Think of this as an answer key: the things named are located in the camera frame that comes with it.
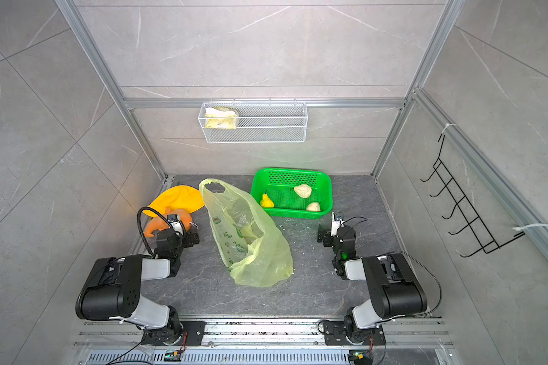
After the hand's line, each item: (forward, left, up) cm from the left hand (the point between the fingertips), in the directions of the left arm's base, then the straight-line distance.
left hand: (184, 225), depth 94 cm
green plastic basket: (+26, -42, -4) cm, 49 cm away
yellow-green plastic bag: (-23, -32, +24) cm, 45 cm away
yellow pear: (+10, -34, 0) cm, 36 cm away
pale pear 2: (+8, -56, 0) cm, 56 cm away
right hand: (-2, -63, 0) cm, 63 cm away
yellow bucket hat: (+19, +6, -3) cm, 20 cm away
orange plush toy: (+2, +13, 0) cm, 13 cm away
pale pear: (+18, -52, -1) cm, 55 cm away
